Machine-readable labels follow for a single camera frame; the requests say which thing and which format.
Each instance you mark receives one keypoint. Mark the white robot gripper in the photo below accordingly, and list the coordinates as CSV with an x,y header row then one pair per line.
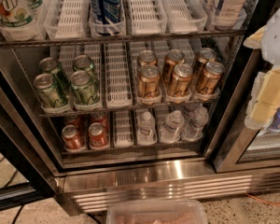
x,y
277,44

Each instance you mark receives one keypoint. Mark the clear water bottle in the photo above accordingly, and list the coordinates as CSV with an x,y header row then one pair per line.
x,y
172,127
193,130
146,131

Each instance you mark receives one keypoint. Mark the white labelled bottle right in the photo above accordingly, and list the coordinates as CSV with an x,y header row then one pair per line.
x,y
222,14

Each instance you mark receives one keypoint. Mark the glass fridge door right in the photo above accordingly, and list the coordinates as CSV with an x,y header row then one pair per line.
x,y
234,142

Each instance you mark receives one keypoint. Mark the blue pepsi bottle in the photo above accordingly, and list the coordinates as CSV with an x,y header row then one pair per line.
x,y
106,17

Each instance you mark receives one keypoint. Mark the steel fridge bottom grille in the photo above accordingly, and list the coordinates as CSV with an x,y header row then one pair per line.
x,y
90,193

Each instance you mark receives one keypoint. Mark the gold soda can front right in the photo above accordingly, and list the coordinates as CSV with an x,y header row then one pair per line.
x,y
209,78

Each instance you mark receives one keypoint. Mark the gold soda can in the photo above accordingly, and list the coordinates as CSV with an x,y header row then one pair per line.
x,y
181,77
148,81
209,78
171,59
147,57
202,57

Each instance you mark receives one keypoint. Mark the gold soda can back right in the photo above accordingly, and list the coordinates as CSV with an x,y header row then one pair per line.
x,y
202,57

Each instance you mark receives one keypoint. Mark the gold soda can front middle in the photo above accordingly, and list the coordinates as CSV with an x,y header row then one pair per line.
x,y
181,77

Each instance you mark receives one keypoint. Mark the gold soda can back middle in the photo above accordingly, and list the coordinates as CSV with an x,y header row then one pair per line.
x,y
171,59

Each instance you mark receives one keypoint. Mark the gold soda can front left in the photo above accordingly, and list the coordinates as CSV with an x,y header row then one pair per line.
x,y
148,81

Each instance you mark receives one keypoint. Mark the gold soda can back left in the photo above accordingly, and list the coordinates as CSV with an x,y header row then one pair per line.
x,y
147,57

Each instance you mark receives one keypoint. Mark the red soda can back right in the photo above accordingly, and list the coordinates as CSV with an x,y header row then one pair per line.
x,y
100,117

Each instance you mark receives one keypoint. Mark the red soda can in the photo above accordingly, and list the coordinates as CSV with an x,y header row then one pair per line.
x,y
73,120
97,136
73,141
100,117

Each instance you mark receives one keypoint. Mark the red soda can front right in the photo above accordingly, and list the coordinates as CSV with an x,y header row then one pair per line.
x,y
97,136

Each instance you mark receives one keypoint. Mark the green soda can front right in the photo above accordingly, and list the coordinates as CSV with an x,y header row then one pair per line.
x,y
84,88

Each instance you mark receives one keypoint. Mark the green soda can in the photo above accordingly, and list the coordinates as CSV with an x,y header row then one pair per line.
x,y
84,88
85,63
54,67
49,91

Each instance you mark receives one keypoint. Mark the green soda can back right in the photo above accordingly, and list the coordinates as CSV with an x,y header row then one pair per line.
x,y
85,63

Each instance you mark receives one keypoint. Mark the clear plastic food container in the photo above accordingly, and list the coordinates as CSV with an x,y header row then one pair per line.
x,y
156,211

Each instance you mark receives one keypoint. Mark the red soda can back left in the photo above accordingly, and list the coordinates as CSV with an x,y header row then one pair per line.
x,y
73,120

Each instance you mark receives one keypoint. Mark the red soda can front left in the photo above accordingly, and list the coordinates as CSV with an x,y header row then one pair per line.
x,y
73,141

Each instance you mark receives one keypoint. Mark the green soda can front left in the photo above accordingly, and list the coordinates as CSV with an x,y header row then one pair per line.
x,y
49,91

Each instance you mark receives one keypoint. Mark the green soda can back left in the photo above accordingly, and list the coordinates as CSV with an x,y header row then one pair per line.
x,y
54,67

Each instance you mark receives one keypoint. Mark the top wire fridge shelf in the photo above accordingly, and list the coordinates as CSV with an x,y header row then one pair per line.
x,y
113,39

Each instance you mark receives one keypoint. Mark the wire fridge shelf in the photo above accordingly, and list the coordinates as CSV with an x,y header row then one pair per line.
x,y
125,108
113,39

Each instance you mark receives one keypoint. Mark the middle wire fridge shelf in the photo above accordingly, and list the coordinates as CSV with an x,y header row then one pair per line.
x,y
125,108

